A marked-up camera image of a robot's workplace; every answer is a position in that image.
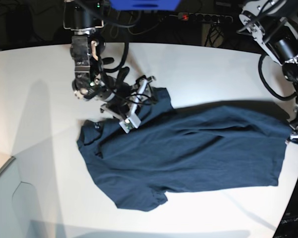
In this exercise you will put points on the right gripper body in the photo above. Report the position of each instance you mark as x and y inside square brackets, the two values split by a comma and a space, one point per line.
[125, 101]

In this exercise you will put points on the dark blue t-shirt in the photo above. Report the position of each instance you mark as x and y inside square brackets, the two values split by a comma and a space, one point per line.
[202, 150]

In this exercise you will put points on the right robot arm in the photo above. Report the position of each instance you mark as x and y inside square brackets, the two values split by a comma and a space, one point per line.
[93, 80]

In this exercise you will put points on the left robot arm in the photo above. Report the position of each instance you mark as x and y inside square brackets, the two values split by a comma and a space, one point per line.
[270, 25]

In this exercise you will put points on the blue box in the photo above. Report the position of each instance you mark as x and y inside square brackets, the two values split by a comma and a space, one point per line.
[128, 5]

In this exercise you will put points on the white power strip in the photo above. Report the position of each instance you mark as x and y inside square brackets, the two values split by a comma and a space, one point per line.
[205, 18]

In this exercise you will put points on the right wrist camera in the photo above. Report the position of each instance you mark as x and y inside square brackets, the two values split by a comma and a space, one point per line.
[130, 123]

